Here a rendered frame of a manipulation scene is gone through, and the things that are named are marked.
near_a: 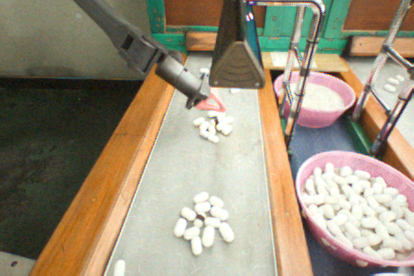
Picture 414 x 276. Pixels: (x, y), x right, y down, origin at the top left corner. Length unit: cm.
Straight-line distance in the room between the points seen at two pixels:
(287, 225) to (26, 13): 238
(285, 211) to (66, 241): 42
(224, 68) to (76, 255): 41
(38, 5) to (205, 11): 159
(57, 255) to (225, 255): 30
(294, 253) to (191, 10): 95
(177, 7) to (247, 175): 78
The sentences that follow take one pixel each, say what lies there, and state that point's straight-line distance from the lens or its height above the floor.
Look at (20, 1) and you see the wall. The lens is 254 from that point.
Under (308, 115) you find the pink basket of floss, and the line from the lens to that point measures 88.
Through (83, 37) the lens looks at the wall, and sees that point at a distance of 240.
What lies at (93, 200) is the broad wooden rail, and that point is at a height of 77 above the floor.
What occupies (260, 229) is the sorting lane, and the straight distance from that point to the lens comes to 57.
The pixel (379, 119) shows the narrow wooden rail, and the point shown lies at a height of 76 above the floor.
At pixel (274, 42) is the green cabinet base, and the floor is 81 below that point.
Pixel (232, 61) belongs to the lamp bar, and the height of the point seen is 108.
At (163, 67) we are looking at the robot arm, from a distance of 61.
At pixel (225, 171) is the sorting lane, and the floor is 74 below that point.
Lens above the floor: 123
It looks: 37 degrees down
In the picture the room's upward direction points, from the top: straight up
